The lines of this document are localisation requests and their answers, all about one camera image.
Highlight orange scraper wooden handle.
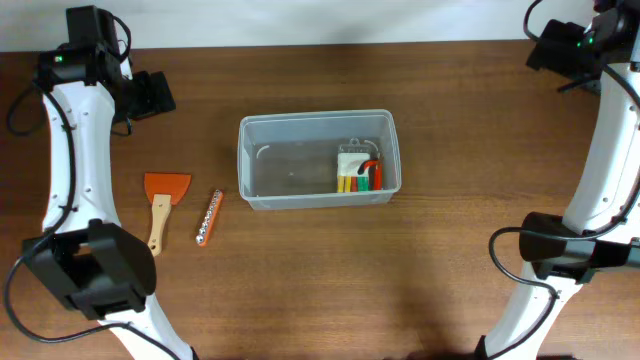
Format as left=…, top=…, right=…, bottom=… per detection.
left=144, top=173, right=191, bottom=256

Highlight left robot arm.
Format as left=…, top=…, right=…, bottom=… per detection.
left=20, top=5, right=196, bottom=359

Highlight clear case of coloured bits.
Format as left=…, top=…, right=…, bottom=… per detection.
left=336, top=138, right=382, bottom=193

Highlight red black cutting pliers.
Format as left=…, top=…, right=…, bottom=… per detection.
left=357, top=158, right=382, bottom=191

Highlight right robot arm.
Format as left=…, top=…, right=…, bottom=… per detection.
left=472, top=0, right=639, bottom=359

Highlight orange socket rail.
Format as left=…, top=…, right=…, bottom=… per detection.
left=195, top=189, right=224, bottom=247

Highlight clear plastic container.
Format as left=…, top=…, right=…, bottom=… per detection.
left=237, top=109, right=402, bottom=210

